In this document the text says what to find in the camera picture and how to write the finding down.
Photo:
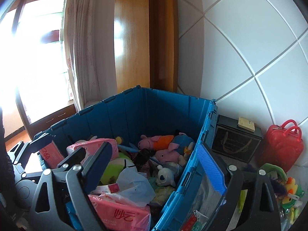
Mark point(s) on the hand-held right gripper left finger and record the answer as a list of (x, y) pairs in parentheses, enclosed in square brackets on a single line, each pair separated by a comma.
[(96, 166)]

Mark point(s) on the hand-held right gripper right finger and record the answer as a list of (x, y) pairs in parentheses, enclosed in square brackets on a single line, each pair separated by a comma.
[(209, 168)]

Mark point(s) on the yellow green packet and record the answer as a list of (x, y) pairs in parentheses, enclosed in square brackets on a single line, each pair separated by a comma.
[(163, 196)]

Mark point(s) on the black gift box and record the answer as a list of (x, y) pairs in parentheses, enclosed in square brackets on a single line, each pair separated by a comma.
[(235, 144)]

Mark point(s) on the blue packet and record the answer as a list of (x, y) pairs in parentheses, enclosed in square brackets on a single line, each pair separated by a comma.
[(73, 214)]

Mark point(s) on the wooden low cabinet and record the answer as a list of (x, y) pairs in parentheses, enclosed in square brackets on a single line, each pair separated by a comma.
[(53, 119)]

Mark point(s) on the wooden wall frame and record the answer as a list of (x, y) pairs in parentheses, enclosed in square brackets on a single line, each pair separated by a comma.
[(146, 36)]

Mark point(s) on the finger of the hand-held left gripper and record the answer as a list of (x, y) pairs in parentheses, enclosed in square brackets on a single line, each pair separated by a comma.
[(72, 157), (44, 138)]

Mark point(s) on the red white carton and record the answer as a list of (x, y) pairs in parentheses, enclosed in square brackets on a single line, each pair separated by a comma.
[(110, 189)]

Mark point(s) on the green cloth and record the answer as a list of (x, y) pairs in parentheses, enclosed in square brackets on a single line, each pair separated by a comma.
[(273, 170)]

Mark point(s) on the pink pig plush orange dress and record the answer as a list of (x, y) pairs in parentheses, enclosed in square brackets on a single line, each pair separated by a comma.
[(158, 142)]

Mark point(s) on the grey koala plush toy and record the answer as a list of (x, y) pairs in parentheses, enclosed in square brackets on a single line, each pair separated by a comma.
[(164, 176)]

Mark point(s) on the light blue plastic bag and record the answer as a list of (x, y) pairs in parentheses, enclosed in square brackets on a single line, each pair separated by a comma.
[(134, 187)]

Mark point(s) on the pink pig plush blue shirt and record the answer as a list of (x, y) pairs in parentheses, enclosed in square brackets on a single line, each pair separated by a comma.
[(182, 142)]

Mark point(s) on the red hard carry case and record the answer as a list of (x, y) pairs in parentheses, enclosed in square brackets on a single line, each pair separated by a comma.
[(281, 146)]

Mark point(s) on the window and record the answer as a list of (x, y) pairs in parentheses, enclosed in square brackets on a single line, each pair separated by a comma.
[(36, 57)]

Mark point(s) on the yellow green frog plush toy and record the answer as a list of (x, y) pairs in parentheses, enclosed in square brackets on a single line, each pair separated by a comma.
[(292, 190)]

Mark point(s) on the red tissue pack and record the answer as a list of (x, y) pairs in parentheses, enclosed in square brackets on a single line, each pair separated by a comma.
[(49, 152)]

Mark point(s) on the dark plush toy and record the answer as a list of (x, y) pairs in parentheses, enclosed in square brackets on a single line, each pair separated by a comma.
[(142, 156)]

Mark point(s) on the blue plastic storage crate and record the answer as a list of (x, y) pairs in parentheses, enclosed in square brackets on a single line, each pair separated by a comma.
[(154, 115)]

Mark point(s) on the yellow sticky note pad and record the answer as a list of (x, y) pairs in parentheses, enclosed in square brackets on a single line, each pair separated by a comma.
[(246, 124)]

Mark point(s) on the blue yellow toy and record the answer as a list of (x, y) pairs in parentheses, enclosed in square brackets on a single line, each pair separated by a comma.
[(128, 147)]

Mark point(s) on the beige curtain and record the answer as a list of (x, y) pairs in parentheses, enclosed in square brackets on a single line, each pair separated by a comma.
[(89, 41)]

